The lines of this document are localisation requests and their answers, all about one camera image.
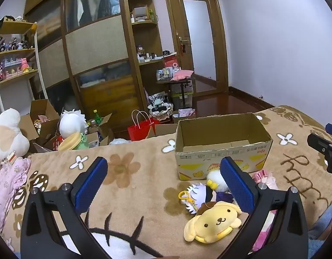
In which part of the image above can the pink patterned box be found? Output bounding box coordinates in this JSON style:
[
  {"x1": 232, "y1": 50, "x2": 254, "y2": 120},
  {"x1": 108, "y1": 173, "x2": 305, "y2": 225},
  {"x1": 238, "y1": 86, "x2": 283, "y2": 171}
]
[{"x1": 173, "y1": 108, "x2": 195, "y2": 119}]

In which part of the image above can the red gift bag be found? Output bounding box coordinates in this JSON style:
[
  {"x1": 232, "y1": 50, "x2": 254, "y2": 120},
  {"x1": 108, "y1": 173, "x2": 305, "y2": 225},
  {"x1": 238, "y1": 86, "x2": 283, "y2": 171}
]
[{"x1": 127, "y1": 110, "x2": 161, "y2": 141}]

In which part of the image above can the small open cardboard box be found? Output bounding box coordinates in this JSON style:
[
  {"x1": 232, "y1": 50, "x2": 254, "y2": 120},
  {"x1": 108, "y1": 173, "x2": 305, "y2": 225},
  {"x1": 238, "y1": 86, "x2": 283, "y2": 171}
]
[{"x1": 88, "y1": 113, "x2": 115, "y2": 146}]

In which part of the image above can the white-haired plush doll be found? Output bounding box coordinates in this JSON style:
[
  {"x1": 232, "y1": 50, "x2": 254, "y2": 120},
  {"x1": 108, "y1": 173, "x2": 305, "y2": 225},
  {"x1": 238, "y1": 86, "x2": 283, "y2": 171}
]
[{"x1": 178, "y1": 182, "x2": 217, "y2": 216}]

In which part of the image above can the pink cloth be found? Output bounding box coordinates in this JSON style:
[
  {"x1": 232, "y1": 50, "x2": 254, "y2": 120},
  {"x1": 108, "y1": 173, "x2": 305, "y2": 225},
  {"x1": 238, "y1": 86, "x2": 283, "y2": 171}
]
[{"x1": 170, "y1": 70, "x2": 195, "y2": 82}]

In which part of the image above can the brown cardboard flap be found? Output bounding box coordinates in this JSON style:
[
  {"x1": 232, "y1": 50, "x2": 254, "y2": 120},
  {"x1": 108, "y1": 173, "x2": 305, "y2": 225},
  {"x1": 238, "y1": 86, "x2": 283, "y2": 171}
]
[{"x1": 147, "y1": 123, "x2": 178, "y2": 139}]

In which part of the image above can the white fluffy plush toy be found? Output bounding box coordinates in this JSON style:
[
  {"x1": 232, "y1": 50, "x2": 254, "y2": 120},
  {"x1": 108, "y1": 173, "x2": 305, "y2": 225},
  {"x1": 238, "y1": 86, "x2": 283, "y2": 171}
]
[{"x1": 206, "y1": 171, "x2": 230, "y2": 193}]

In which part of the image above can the pink floral quilt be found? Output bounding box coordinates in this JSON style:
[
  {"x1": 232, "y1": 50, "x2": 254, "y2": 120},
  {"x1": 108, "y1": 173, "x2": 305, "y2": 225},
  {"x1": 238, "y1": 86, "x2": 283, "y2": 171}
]
[{"x1": 0, "y1": 156, "x2": 31, "y2": 232}]

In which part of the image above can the wooden display shelf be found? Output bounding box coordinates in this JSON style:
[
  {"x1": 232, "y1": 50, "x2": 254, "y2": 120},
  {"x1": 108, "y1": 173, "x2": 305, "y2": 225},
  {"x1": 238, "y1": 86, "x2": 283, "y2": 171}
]
[{"x1": 0, "y1": 16, "x2": 48, "y2": 108}]

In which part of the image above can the clear plastic box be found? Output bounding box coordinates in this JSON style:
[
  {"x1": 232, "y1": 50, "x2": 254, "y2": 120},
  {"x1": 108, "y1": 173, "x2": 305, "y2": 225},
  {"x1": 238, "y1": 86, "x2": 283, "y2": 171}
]
[{"x1": 156, "y1": 69, "x2": 173, "y2": 81}]

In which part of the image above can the clear storage bin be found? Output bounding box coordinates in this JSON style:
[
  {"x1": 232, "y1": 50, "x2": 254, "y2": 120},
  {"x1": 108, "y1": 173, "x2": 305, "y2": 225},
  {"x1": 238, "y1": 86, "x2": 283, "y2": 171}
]
[{"x1": 171, "y1": 86, "x2": 193, "y2": 111}]

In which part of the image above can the blue cloth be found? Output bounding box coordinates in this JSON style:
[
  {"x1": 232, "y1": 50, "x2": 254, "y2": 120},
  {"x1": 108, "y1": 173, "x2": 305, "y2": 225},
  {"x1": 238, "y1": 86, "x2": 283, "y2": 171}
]
[{"x1": 307, "y1": 202, "x2": 332, "y2": 258}]

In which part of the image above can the yellow dog plush toy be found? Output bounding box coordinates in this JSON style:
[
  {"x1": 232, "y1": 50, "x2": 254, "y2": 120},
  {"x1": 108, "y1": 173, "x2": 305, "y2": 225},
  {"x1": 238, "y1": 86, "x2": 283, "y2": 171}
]
[{"x1": 183, "y1": 201, "x2": 242, "y2": 244}]

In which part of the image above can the open brown cardboard box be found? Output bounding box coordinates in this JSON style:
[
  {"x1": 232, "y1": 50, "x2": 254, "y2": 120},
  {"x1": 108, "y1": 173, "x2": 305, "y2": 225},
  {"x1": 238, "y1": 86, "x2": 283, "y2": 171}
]
[{"x1": 19, "y1": 99, "x2": 60, "y2": 146}]

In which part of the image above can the small side table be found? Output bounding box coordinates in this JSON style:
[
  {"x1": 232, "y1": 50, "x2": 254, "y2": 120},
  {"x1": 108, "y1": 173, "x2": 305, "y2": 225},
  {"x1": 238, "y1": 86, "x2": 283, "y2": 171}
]
[{"x1": 156, "y1": 77, "x2": 196, "y2": 108}]

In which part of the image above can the pink frilly packet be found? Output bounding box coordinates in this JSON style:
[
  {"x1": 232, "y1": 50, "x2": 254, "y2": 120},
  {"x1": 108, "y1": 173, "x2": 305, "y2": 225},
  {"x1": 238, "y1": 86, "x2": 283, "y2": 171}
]
[{"x1": 251, "y1": 169, "x2": 280, "y2": 253}]

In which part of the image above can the white round plush head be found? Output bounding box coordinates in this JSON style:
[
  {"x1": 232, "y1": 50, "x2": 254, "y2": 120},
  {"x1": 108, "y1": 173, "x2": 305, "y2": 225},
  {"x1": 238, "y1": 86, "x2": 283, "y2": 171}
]
[{"x1": 59, "y1": 109, "x2": 89, "y2": 138}]

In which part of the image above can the white flower plush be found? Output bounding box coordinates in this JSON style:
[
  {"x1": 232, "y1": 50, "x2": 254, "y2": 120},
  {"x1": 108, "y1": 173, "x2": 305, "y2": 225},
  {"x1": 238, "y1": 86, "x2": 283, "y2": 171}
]
[{"x1": 0, "y1": 108, "x2": 30, "y2": 165}]

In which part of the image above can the printed cardboard box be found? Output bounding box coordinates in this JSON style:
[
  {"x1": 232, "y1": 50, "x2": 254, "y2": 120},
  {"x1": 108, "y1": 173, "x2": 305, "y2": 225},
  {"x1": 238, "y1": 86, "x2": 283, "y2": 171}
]
[{"x1": 175, "y1": 112, "x2": 273, "y2": 181}]

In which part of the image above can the black white frilly doll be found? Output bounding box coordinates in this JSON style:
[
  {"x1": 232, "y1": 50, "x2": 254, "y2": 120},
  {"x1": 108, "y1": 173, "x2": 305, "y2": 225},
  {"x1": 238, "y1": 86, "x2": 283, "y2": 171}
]
[{"x1": 148, "y1": 93, "x2": 173, "y2": 122}]

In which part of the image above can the wooden door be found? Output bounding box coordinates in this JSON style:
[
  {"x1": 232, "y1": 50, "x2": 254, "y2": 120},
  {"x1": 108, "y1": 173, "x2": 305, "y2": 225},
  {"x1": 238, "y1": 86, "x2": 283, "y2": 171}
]
[{"x1": 166, "y1": 0, "x2": 228, "y2": 95}]

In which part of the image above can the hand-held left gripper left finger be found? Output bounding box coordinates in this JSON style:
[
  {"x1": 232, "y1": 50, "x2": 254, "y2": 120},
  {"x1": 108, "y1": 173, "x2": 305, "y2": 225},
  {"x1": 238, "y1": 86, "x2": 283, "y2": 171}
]
[{"x1": 20, "y1": 156, "x2": 112, "y2": 259}]

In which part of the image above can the row of small figurines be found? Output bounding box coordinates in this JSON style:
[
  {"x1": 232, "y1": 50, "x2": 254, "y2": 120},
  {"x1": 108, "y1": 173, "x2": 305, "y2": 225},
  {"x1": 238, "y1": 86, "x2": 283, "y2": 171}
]
[{"x1": 0, "y1": 34, "x2": 31, "y2": 80}]

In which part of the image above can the red paper bag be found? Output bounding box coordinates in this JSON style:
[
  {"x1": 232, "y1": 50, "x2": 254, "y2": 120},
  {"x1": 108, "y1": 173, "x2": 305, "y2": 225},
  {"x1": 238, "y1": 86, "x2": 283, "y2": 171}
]
[{"x1": 163, "y1": 54, "x2": 180, "y2": 72}]

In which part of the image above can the yellow green plush toy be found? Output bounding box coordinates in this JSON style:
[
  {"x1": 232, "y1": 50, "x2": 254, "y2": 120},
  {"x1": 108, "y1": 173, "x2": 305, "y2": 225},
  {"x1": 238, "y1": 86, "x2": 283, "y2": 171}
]
[{"x1": 57, "y1": 132, "x2": 89, "y2": 152}]

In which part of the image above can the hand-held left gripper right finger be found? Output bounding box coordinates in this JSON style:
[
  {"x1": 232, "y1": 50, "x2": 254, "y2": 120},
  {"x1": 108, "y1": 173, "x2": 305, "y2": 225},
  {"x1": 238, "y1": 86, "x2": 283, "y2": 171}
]
[{"x1": 220, "y1": 156, "x2": 309, "y2": 259}]

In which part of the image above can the wooden wardrobe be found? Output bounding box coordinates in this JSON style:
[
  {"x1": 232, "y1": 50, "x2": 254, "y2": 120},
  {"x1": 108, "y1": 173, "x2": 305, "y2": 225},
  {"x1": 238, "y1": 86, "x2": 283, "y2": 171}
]
[{"x1": 24, "y1": 0, "x2": 162, "y2": 130}]

